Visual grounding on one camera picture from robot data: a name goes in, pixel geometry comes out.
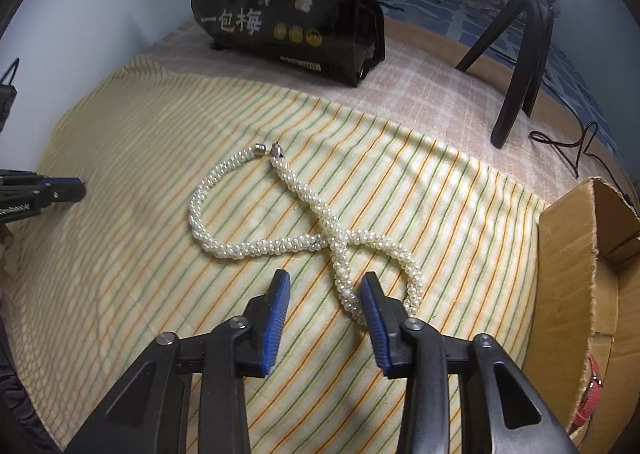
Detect red strap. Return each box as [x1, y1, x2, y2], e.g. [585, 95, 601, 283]
[570, 356, 603, 432]

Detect black tripod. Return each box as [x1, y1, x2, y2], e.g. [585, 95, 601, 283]
[455, 0, 557, 150]

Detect pink plaid bed sheet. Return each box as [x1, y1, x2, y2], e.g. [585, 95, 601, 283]
[140, 19, 601, 195]

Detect white pearl necklace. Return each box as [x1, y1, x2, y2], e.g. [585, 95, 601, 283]
[188, 143, 425, 327]

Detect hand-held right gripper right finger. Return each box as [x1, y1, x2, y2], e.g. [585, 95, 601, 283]
[360, 272, 578, 454]

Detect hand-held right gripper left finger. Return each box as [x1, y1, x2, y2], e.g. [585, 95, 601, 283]
[65, 270, 292, 454]

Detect black ring light cable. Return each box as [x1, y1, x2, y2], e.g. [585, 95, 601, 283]
[529, 121, 631, 195]

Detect cardboard box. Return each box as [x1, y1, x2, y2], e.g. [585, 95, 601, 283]
[522, 176, 640, 440]

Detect yellow striped cloth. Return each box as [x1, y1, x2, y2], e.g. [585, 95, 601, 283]
[10, 54, 551, 454]

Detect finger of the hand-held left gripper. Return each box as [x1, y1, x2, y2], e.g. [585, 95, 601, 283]
[0, 168, 87, 209]

